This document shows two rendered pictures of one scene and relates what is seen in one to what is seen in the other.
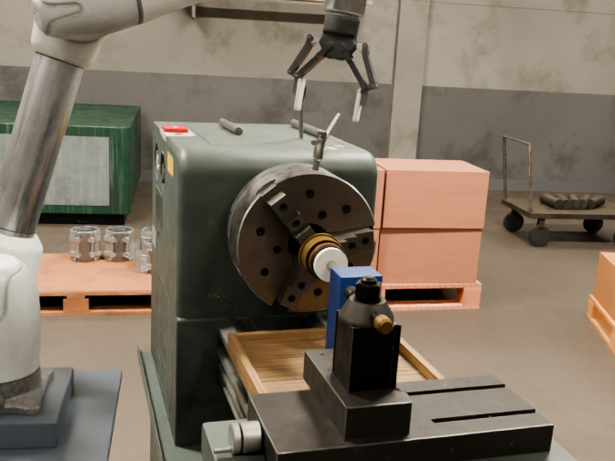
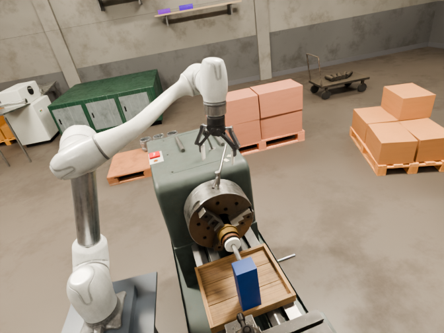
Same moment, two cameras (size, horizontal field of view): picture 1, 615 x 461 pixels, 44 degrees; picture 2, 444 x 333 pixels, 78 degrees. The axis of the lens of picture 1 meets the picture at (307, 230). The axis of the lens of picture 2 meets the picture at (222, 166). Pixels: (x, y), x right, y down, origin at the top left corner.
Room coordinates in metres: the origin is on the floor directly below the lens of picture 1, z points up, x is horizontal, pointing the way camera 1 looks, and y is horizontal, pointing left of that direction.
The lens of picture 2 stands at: (0.64, -0.15, 1.94)
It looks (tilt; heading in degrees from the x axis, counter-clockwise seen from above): 31 degrees down; 6
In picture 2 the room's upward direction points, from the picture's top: 10 degrees counter-clockwise
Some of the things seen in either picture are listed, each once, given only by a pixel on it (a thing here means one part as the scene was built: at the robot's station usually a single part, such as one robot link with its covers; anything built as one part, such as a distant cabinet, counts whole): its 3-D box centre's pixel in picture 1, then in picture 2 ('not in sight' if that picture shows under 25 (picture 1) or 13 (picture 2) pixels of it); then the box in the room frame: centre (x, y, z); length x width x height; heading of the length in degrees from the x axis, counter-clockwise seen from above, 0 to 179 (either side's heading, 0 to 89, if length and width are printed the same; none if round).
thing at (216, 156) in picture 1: (252, 208); (197, 178); (2.03, 0.15, 1.06); 0.59 x 0.48 x 0.39; 17
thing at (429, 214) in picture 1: (358, 223); (250, 114); (4.64, -0.31, 0.42); 1.38 x 0.98 x 0.83; 99
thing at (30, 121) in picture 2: not in sight; (32, 113); (5.98, 4.06, 0.57); 2.41 x 0.60 x 1.13; 10
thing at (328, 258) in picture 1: (339, 273); (237, 254); (1.40, -0.07, 1.08); 0.13 x 0.07 x 0.07; 17
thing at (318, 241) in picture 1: (322, 257); (228, 236); (1.51, -0.03, 1.08); 0.09 x 0.09 x 0.09; 17
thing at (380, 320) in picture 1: (380, 321); not in sight; (1.00, -0.11, 1.14); 0.04 x 0.02 x 0.02; 17
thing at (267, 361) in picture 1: (331, 365); (241, 283); (1.41, -0.06, 0.89); 0.36 x 0.30 x 0.04; 107
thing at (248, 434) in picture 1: (236, 438); not in sight; (1.00, 0.08, 0.95); 0.07 x 0.04 x 0.04; 107
